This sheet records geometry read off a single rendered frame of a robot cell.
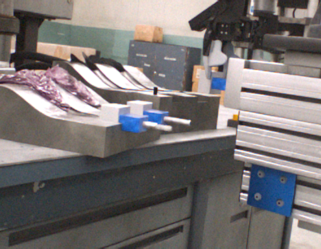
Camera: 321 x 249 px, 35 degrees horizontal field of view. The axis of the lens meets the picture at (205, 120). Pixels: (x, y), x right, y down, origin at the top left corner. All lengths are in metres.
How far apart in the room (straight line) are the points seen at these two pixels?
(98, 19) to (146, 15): 1.14
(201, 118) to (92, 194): 0.41
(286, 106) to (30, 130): 0.45
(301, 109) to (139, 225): 0.51
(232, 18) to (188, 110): 0.25
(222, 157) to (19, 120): 0.62
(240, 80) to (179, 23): 8.05
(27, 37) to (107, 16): 7.92
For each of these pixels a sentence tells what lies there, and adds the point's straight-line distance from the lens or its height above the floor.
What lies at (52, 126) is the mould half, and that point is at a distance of 0.91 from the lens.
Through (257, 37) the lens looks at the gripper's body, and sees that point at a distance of 1.64.
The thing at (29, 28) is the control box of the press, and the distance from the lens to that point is 2.03.
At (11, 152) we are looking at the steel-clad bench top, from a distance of 0.87.
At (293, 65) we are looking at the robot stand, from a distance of 0.86.
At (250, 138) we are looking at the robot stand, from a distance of 0.89.
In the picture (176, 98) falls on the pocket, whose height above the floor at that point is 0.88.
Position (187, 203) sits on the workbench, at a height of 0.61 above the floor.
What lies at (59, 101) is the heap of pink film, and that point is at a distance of 0.99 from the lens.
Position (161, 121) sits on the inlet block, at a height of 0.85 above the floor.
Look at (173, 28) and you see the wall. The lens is 8.99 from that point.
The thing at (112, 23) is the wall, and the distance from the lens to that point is 9.83.
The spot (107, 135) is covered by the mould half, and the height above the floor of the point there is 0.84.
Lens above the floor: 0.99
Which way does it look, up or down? 7 degrees down
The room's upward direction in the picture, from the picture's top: 7 degrees clockwise
